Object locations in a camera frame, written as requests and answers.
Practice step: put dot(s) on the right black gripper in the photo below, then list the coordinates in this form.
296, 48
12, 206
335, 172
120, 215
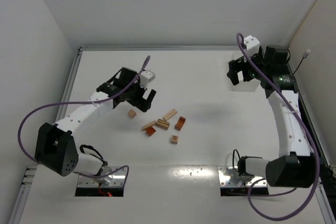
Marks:
238, 68

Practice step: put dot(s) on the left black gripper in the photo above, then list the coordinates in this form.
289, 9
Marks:
140, 97

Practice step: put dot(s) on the small light wood cube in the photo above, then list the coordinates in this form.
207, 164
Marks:
132, 113

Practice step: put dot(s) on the long light wood plank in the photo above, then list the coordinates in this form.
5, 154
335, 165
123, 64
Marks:
169, 115

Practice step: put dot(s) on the wood cube with letter O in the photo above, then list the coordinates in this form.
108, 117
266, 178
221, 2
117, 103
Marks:
174, 139

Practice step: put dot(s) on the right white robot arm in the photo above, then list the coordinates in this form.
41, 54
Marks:
296, 164

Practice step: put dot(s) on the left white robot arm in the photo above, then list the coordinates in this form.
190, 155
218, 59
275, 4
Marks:
58, 145

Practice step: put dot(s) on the red-brown wedge block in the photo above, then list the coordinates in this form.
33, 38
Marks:
150, 131

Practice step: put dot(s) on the striped wood block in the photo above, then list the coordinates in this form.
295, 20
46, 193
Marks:
163, 124

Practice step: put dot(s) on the red-brown arch block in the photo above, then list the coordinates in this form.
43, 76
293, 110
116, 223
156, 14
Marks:
180, 123

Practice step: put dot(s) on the white open box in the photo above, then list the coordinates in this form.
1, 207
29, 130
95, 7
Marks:
244, 86

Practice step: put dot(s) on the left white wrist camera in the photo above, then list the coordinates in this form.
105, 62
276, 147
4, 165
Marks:
146, 77

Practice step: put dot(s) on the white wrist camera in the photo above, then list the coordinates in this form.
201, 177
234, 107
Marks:
251, 45
146, 77

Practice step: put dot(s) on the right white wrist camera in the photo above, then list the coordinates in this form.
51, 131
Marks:
251, 45

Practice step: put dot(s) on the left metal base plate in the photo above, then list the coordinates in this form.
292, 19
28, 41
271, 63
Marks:
115, 180

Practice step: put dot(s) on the metal base plate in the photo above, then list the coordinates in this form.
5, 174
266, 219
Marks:
229, 178
115, 180

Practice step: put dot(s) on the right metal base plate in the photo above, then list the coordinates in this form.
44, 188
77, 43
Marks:
229, 178

